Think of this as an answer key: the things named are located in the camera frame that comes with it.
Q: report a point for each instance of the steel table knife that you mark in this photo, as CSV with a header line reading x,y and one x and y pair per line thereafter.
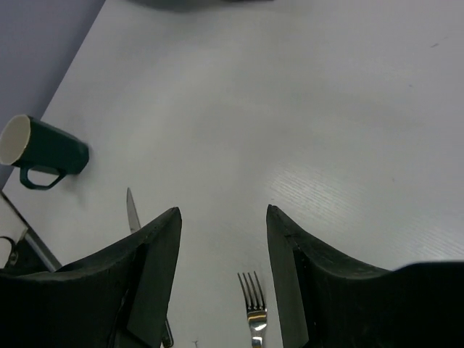
x,y
134,225

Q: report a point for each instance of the steel fork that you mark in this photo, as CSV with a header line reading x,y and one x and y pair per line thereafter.
x,y
256,308

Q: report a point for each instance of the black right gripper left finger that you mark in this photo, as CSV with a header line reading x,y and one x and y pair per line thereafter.
x,y
116,297

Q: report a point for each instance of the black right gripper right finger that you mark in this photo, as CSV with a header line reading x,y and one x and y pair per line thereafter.
x,y
326,298

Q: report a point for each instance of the dark green mug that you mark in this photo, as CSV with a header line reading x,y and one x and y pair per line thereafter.
x,y
31,144

